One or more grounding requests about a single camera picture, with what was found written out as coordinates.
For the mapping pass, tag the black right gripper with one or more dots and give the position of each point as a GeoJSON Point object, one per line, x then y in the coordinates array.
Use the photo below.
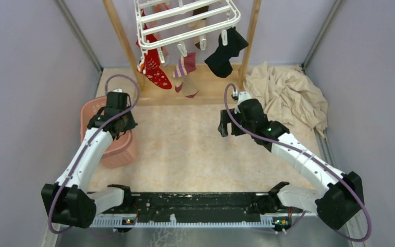
{"type": "Point", "coordinates": [223, 127]}

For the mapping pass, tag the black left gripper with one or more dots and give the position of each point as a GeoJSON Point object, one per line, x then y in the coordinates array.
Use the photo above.
{"type": "Point", "coordinates": [132, 123]}

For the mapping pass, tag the pink plastic laundry basket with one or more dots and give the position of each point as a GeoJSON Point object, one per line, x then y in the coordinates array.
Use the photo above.
{"type": "Point", "coordinates": [121, 152]}

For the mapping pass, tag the black sock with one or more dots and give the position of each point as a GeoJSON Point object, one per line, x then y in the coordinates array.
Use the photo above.
{"type": "Point", "coordinates": [218, 62]}

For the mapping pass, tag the striped maroon purple sock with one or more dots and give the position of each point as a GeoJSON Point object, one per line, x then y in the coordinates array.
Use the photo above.
{"type": "Point", "coordinates": [182, 78]}

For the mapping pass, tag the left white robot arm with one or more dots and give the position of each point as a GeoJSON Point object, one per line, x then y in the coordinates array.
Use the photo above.
{"type": "Point", "coordinates": [67, 200]}

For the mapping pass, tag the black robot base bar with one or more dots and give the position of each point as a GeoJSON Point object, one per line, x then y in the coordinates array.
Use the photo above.
{"type": "Point", "coordinates": [197, 210]}

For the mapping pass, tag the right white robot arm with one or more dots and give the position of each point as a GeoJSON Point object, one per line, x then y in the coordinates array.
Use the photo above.
{"type": "Point", "coordinates": [335, 195]}

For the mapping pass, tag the white plastic clip hanger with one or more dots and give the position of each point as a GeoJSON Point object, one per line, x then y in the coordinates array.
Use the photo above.
{"type": "Point", "coordinates": [157, 30]}

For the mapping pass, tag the red patterned sock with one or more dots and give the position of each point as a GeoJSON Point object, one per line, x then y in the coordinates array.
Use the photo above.
{"type": "Point", "coordinates": [149, 65]}

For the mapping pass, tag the beige crumpled cloth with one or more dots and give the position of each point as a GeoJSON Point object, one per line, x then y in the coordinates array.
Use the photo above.
{"type": "Point", "coordinates": [286, 93]}

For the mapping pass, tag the beige brown sock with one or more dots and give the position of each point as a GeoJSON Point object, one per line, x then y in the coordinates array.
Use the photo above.
{"type": "Point", "coordinates": [198, 24]}

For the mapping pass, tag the wooden drying rack frame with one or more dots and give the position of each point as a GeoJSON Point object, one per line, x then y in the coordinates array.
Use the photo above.
{"type": "Point", "coordinates": [211, 87]}

